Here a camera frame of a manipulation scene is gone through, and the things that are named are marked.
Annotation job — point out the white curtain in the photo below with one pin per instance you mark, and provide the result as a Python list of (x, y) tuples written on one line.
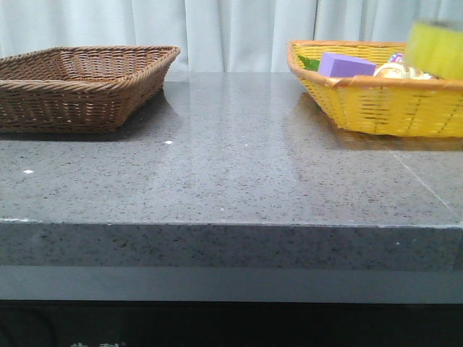
[(213, 36)]

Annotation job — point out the yellow wicker basket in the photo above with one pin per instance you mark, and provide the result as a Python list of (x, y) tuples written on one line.
[(375, 105)]

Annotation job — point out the brown wicker basket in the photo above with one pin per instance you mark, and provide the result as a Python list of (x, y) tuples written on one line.
[(80, 89)]

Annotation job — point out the yellow tape roll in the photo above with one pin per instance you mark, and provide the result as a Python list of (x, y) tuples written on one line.
[(435, 46)]

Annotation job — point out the green leaf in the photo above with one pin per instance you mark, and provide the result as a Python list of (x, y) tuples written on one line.
[(309, 64)]

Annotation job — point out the purple foam block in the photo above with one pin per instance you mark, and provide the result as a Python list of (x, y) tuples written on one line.
[(340, 65)]

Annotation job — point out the colourful snack can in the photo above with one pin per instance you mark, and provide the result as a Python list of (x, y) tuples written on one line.
[(396, 58)]

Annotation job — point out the bread roll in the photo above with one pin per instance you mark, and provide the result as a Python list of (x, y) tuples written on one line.
[(396, 70)]

